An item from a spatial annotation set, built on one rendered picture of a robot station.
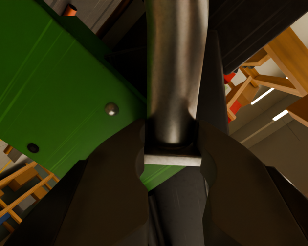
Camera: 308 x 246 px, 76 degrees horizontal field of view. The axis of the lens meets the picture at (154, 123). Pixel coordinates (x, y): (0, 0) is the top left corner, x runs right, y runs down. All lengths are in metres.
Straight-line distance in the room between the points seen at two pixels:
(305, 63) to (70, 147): 0.90
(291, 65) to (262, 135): 6.74
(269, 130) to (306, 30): 4.17
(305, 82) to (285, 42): 0.18
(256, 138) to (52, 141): 7.53
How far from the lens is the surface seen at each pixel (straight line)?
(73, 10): 0.58
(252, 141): 7.64
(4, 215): 5.84
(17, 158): 0.41
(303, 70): 0.97
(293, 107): 0.73
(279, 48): 0.94
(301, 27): 9.84
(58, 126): 0.18
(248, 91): 4.15
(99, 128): 0.16
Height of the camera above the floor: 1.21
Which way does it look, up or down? 4 degrees up
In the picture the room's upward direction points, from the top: 138 degrees clockwise
